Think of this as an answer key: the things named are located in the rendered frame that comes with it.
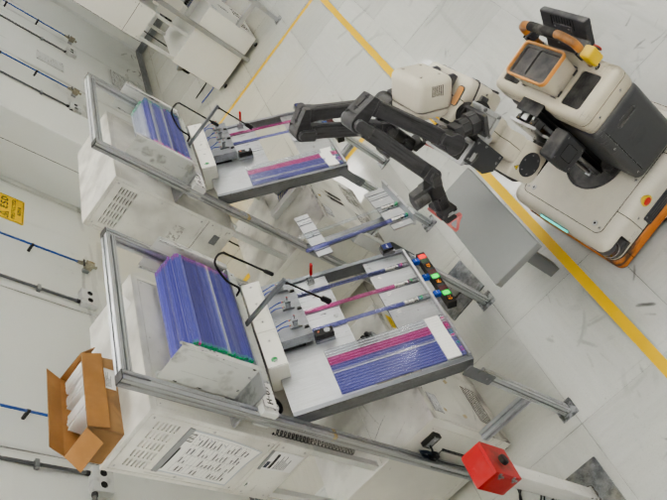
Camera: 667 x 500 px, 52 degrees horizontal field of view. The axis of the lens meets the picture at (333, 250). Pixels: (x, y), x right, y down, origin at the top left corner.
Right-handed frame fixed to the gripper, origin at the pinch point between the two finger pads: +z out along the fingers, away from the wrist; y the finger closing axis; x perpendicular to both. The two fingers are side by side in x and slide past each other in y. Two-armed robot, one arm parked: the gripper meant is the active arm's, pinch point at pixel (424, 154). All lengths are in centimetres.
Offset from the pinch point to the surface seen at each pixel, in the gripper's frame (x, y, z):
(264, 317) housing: -52, -75, -33
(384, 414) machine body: -79, -75, 31
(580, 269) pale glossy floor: -28, 9, 93
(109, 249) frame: -40, -83, -97
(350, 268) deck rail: -23, -55, 4
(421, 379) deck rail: -89, -36, 8
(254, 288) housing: -34, -79, -33
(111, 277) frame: -56, -79, -97
